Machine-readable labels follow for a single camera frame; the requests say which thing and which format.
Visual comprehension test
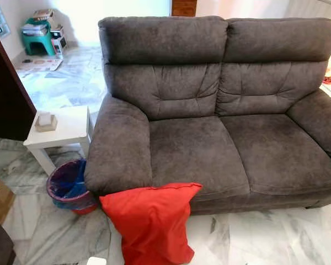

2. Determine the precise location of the red pillow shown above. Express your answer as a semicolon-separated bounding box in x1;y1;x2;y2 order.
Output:
99;182;203;265

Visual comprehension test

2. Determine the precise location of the grey two-seat fabric sofa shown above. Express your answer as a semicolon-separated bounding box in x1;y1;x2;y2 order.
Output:
84;15;331;216

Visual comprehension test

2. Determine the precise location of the printed floor mat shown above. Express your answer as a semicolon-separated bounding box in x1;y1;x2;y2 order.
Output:
15;57;63;72

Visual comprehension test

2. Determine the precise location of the white side table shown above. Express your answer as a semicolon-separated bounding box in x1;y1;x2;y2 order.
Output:
23;105;93;176

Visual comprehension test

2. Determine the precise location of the red bin with blue bag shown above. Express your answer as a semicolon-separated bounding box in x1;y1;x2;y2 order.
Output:
46;159;100;215

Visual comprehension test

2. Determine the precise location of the beige tissue box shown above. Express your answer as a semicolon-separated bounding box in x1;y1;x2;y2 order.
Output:
34;112;58;133

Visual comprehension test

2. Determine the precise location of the green plastic stool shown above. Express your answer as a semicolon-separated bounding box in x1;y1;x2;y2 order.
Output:
19;18;57;57

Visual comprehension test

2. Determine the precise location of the stack of boxes and papers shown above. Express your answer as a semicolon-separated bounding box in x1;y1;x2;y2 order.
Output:
21;8;56;33

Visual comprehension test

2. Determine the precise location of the dark wooden door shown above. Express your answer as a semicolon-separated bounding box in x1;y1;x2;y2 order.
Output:
0;25;37;141

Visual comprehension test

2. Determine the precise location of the brown wooden post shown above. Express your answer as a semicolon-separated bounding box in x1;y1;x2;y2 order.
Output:
171;0;198;17

